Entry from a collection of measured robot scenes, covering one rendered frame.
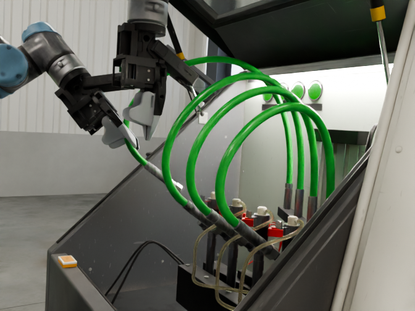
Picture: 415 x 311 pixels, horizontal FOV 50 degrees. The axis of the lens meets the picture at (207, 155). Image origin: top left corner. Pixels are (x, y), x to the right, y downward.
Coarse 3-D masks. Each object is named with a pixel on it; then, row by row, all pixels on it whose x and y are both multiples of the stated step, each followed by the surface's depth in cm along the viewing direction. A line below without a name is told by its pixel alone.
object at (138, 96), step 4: (140, 92) 85; (136, 96) 85; (140, 96) 85; (136, 100) 85; (140, 100) 85; (132, 104) 85; (136, 104) 85; (128, 108) 84; (124, 112) 84; (128, 112) 84; (124, 116) 84; (128, 116) 84; (128, 120) 84; (132, 120) 85; (140, 124) 85; (144, 128) 86; (144, 132) 86
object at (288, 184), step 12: (192, 60) 96; (204, 60) 96; (216, 60) 97; (228, 60) 97; (240, 60) 97; (276, 96) 99; (288, 132) 100; (288, 144) 100; (288, 156) 101; (288, 168) 101; (288, 180) 101
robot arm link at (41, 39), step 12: (36, 24) 98; (48, 24) 100; (24, 36) 98; (36, 36) 97; (48, 36) 97; (60, 36) 100; (24, 48) 96; (36, 48) 96; (48, 48) 96; (60, 48) 97; (36, 60) 96; (48, 60) 96
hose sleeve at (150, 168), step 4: (148, 164) 96; (152, 164) 97; (148, 168) 96; (152, 168) 96; (156, 168) 97; (152, 172) 96; (156, 172) 96; (160, 172) 97; (156, 176) 97; (160, 176) 96; (172, 180) 97; (176, 184) 98
